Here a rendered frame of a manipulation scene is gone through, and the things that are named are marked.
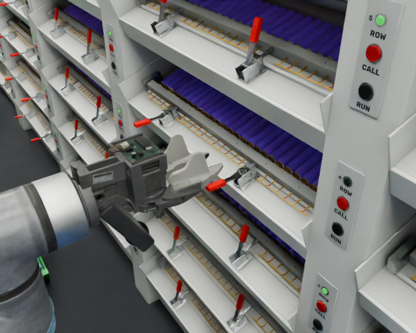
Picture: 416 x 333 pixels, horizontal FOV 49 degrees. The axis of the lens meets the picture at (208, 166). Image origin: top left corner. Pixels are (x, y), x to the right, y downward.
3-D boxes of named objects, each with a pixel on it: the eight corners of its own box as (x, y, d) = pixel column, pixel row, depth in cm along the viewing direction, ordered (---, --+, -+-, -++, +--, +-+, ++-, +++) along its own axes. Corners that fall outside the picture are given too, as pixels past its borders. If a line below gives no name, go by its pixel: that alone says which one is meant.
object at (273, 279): (298, 343, 83) (283, 308, 73) (140, 180, 124) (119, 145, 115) (375, 270, 87) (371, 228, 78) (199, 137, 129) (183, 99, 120)
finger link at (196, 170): (232, 147, 64) (170, 164, 61) (231, 182, 67) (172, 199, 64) (221, 137, 66) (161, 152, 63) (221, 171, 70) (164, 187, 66)
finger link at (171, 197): (205, 187, 64) (144, 206, 61) (205, 196, 65) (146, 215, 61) (191, 170, 67) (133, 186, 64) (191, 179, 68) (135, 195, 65)
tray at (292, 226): (311, 264, 72) (302, 229, 65) (134, 115, 113) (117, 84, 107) (398, 187, 76) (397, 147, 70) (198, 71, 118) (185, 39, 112)
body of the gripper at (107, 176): (172, 154, 60) (83, 185, 54) (175, 205, 64) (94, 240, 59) (145, 129, 65) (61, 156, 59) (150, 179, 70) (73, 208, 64)
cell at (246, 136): (273, 125, 89) (247, 145, 87) (267, 121, 90) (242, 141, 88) (271, 118, 87) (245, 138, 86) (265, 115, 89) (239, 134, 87)
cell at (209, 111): (234, 102, 97) (210, 119, 96) (229, 99, 98) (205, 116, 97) (232, 96, 96) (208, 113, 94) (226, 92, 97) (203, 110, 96)
